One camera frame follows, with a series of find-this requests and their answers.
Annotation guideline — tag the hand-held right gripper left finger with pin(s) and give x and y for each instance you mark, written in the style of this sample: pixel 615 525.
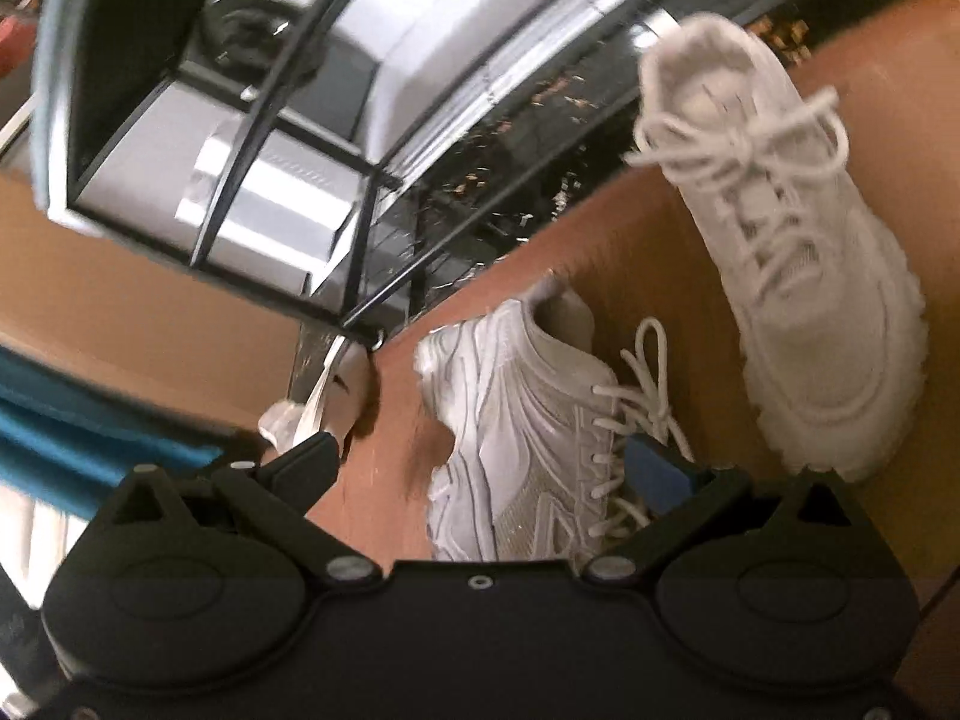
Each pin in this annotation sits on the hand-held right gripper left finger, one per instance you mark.
pixel 311 459

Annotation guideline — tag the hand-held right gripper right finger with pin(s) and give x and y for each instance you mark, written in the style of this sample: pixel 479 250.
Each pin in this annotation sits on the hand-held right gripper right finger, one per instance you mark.
pixel 656 476

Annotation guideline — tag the white sneaker with grey stripes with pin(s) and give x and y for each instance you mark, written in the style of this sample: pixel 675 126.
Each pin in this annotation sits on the white sneaker with grey stripes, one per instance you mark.
pixel 517 420

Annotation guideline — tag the black metal rack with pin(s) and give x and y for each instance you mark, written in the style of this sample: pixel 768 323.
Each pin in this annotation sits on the black metal rack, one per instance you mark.
pixel 225 272

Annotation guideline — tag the white chunky sole sneaker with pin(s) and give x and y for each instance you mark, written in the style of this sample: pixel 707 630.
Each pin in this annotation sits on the white chunky sole sneaker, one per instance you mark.
pixel 810 300

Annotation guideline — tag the grey metal box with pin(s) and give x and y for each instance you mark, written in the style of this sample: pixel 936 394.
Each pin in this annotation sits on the grey metal box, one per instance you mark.
pixel 300 195

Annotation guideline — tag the black round fan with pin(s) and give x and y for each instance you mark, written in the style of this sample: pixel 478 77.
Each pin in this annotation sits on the black round fan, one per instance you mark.
pixel 251 30

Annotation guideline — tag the red object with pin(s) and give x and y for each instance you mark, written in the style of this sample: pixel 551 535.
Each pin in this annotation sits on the red object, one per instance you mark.
pixel 9 41

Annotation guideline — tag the black panel with pale frame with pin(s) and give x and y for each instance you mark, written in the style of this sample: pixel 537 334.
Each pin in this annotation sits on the black panel with pale frame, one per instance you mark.
pixel 127 52

